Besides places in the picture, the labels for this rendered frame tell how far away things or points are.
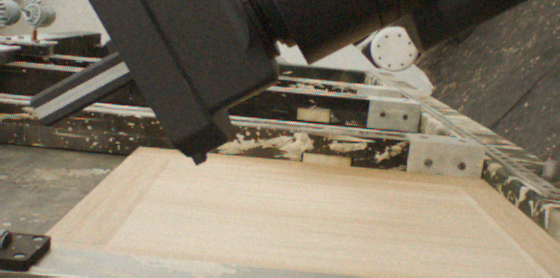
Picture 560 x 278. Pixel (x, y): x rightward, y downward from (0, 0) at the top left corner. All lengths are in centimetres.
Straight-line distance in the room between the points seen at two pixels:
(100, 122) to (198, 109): 67
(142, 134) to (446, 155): 50
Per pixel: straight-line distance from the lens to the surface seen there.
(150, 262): 49
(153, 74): 28
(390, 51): 94
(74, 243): 58
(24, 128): 99
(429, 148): 94
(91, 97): 31
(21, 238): 52
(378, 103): 135
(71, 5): 648
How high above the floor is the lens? 131
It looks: 7 degrees down
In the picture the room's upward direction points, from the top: 52 degrees counter-clockwise
